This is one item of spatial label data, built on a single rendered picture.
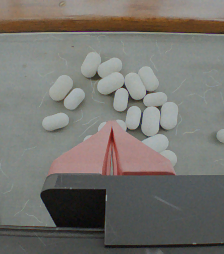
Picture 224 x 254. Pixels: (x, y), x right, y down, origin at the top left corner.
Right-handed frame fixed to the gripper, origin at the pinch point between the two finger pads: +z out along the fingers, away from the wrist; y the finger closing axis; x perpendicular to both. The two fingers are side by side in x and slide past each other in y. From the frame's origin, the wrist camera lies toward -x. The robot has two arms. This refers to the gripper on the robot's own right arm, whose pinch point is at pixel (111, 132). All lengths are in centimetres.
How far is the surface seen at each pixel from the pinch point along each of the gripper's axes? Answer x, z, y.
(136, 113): 2.1, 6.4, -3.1
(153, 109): 1.5, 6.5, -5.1
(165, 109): 1.7, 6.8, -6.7
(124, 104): 1.3, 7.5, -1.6
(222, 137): 4.2, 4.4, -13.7
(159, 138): 3.8, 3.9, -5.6
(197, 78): -0.5, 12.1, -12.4
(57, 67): -1.6, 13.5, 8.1
